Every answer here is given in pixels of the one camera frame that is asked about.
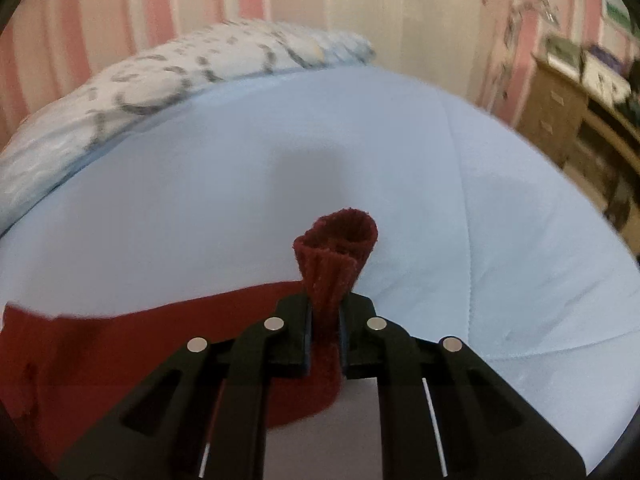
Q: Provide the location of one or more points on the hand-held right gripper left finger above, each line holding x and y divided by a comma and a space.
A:
300, 341

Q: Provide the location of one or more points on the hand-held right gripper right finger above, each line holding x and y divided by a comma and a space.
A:
351, 345

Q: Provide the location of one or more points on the dark red knitted sweater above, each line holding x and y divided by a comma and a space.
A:
125, 355

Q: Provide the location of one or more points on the light blue bed sheet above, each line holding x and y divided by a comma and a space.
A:
450, 210

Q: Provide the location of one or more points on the patterned light blue pillow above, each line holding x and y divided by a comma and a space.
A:
175, 75

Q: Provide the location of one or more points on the wooden drawer cabinet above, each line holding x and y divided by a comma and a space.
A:
547, 105
607, 135

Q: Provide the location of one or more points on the framed picture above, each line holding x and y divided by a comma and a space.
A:
564, 54

